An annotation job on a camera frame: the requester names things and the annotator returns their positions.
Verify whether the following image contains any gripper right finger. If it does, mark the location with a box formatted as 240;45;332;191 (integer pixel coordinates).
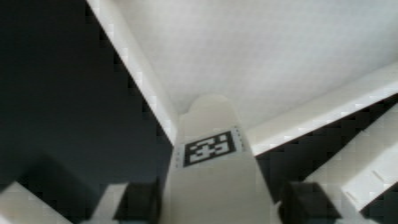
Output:
279;182;343;224

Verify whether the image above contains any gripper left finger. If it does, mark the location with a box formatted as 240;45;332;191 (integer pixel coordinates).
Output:
78;181;164;224

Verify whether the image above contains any white desk leg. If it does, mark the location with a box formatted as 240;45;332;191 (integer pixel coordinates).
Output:
160;95;283;224

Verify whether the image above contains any white desk top tray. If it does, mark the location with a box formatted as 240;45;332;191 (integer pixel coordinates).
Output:
85;0;398;153

